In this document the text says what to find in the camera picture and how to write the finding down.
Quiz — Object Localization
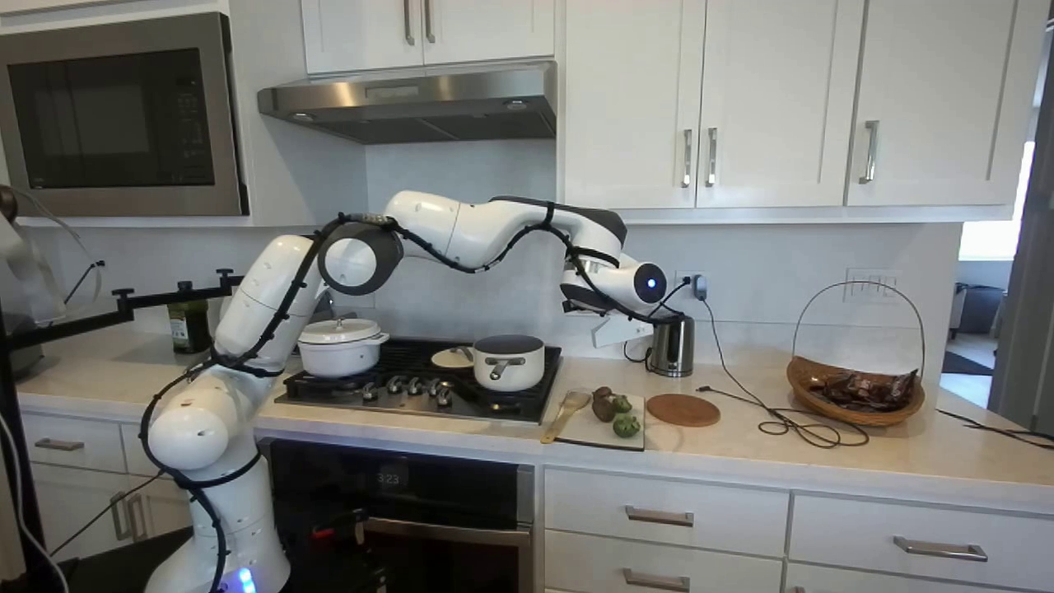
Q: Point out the stainless steel electric kettle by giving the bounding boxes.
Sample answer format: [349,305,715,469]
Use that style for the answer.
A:
[643,309,698,382]

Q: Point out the steel range hood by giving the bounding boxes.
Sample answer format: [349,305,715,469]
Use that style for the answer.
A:
[254,54,560,147]

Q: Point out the cream lid with metal handle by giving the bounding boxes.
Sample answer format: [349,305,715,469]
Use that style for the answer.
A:
[427,343,478,377]

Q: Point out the black camera clamp arm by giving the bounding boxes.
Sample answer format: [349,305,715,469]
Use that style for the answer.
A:
[0,266,246,356]

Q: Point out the wooden basket with wire handle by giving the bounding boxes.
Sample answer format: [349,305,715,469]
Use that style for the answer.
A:
[785,278,932,432]

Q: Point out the dark glass bottle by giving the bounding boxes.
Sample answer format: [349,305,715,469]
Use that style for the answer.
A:
[165,298,213,360]

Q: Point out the white wall cabinets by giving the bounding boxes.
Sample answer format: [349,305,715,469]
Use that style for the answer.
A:
[299,0,1054,223]

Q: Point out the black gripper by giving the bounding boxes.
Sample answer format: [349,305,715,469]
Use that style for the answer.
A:
[558,278,636,325]

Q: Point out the black loose cable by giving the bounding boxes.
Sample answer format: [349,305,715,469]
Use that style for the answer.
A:
[695,382,875,453]

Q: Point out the black gas stove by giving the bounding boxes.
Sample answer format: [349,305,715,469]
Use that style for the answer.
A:
[275,336,565,427]

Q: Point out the round cork trivet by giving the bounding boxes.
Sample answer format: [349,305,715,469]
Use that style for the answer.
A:
[643,388,725,432]

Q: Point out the brown kiwi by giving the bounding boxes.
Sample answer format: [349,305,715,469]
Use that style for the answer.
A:
[591,382,621,425]

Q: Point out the wooden spatula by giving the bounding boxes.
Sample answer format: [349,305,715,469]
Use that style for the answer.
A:
[537,386,596,447]

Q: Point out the stainless steel fridge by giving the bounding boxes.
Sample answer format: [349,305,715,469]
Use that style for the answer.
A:
[987,42,1054,437]

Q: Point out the green broccoli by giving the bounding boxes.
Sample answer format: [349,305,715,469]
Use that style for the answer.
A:
[607,388,650,445]

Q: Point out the built-in microwave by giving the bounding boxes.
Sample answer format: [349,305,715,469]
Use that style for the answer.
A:
[0,10,250,220]

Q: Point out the white dutch oven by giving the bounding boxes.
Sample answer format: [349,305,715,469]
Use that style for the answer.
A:
[296,312,393,382]

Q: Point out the white pot with steel handle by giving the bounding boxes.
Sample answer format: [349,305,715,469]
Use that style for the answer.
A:
[468,333,549,397]

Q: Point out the cutting board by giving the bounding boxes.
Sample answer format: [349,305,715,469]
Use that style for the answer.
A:
[549,393,651,454]

